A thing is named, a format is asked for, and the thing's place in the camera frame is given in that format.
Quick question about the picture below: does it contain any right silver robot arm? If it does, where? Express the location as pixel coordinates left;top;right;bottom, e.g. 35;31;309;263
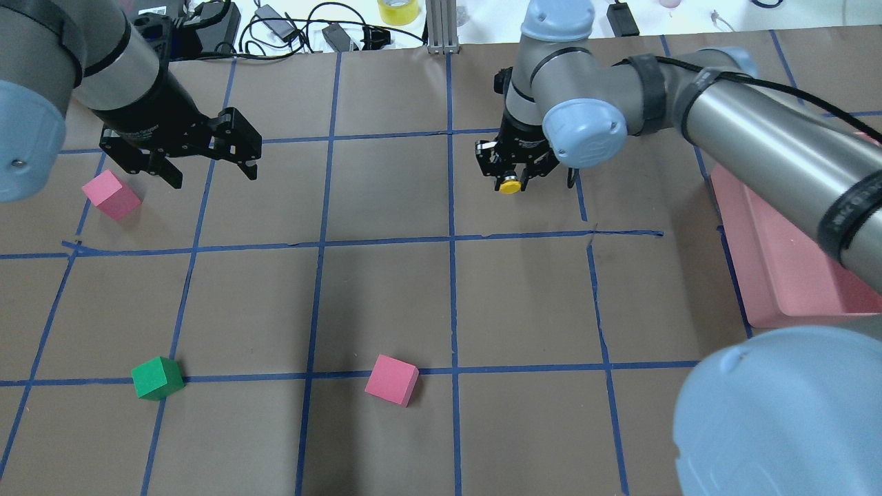
475;1;880;495

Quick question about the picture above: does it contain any yellow tape roll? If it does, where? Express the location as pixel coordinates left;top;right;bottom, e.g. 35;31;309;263
377;0;420;26

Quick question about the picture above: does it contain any yellow push button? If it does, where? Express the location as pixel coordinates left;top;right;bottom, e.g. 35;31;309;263
495;176;522;195

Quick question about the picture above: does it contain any pink plastic bin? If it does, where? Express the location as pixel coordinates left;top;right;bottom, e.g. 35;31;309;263
710;163;881;329

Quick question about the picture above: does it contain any black power adapter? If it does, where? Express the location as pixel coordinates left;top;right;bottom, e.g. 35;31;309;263
606;1;642;38

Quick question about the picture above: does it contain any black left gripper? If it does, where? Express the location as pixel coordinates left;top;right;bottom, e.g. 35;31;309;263
99;107;263;189

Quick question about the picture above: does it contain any aluminium frame post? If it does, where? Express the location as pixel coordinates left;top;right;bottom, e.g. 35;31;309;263
425;0;461;54

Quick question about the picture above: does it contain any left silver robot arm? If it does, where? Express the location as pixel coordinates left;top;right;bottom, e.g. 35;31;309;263
1;1;263;202

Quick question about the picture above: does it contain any pink cube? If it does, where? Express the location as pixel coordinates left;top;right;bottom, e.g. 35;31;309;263
365;354;420;408
81;169;143;222

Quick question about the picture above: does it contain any green cube near base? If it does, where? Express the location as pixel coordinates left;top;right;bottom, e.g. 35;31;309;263
130;357;185;401

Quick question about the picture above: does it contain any pink cube far side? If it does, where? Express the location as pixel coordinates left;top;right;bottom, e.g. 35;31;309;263
81;169;143;222

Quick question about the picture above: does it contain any black laptop power brick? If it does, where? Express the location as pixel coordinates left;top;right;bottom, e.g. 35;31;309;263
183;1;240;56

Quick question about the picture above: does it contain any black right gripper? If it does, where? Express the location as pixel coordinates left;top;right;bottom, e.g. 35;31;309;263
475;114;560;192

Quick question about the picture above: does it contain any pink cube near centre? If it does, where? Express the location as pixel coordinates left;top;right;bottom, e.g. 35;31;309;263
365;354;420;408

